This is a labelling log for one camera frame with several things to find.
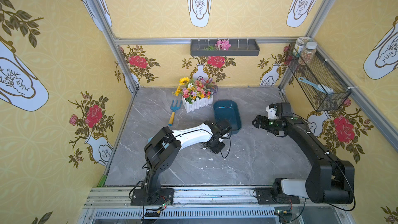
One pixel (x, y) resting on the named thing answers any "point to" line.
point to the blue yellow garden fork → (174, 108)
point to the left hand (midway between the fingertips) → (211, 145)
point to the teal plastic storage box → (229, 110)
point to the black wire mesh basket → (318, 81)
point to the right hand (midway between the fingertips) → (263, 123)
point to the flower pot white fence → (196, 94)
